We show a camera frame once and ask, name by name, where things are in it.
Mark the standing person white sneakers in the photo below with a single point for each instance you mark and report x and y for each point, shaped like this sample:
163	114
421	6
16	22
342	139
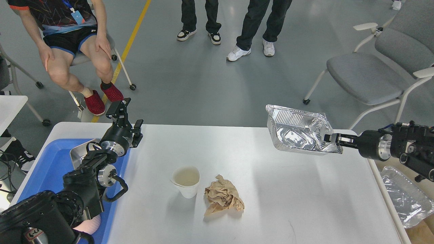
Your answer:
251	22

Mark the white side table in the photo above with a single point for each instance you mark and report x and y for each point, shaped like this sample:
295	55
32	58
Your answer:
10	106

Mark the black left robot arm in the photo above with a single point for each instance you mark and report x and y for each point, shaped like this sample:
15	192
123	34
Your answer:
49	218

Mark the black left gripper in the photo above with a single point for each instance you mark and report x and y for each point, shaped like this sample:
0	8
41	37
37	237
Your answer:
121	135

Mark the white paper cup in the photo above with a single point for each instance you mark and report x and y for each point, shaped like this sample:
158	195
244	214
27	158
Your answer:
186	179

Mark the brown paper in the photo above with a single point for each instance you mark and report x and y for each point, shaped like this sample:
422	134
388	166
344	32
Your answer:
222	195

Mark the white plastic bin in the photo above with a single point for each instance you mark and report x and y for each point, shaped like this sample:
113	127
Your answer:
421	233

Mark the stainless steel rectangular tray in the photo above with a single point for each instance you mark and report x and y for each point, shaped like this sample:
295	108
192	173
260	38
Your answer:
78	153

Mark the pink ribbed mug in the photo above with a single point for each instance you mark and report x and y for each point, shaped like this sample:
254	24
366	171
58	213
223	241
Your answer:
89	226

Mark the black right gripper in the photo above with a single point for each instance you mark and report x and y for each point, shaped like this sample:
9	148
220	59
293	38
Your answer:
370	144

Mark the seated person in shorts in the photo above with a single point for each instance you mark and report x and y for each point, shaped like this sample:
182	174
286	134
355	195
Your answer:
63	28

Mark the grey office chair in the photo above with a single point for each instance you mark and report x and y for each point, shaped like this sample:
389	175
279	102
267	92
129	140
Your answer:
407	39

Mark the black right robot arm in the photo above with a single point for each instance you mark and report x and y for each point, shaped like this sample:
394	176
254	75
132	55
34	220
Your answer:
412	144

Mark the aluminium foil tray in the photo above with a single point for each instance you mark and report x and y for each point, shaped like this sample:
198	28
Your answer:
300	131

